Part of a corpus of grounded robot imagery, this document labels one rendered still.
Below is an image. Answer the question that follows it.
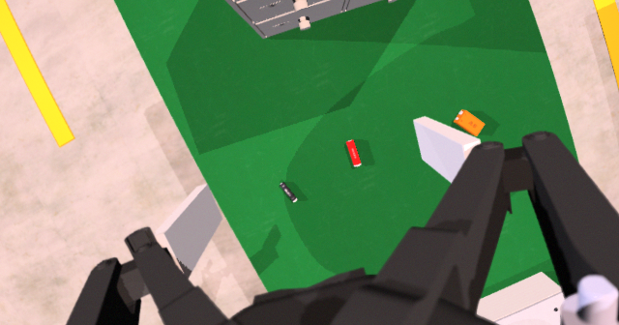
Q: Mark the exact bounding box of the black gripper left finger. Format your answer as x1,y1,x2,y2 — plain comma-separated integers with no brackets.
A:
66,184,237,325

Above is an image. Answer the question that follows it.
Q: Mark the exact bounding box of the red aa battery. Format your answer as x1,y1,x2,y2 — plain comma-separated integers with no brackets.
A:
346,140,361,166

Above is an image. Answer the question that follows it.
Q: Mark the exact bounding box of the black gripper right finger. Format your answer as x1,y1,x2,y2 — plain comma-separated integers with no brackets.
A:
331,117,619,325

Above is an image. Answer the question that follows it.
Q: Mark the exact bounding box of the black battery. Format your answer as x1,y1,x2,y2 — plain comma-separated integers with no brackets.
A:
280,182,298,202

